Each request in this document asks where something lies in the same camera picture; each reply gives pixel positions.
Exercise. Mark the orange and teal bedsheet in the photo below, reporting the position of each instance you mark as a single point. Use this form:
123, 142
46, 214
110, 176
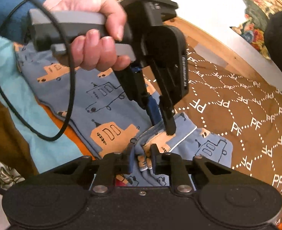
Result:
46, 155

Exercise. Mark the brown PF patterned blanket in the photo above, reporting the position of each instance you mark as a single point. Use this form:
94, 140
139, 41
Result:
243, 108

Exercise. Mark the wooden bed frame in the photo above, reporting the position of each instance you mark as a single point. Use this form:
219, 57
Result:
241, 57

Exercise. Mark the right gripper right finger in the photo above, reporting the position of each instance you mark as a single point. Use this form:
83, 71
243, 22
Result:
173, 166

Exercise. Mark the person's left hand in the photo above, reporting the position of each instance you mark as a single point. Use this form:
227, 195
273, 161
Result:
93, 51

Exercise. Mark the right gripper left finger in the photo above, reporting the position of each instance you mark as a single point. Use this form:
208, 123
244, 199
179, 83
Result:
109, 167

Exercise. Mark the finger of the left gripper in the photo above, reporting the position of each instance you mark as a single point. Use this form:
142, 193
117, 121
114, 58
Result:
151, 105
167, 112

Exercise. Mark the colourful landscape wall poster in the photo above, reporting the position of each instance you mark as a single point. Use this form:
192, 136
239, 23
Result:
257, 16

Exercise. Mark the blue patterned pajama pants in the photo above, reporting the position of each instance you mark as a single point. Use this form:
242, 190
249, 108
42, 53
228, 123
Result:
107, 121

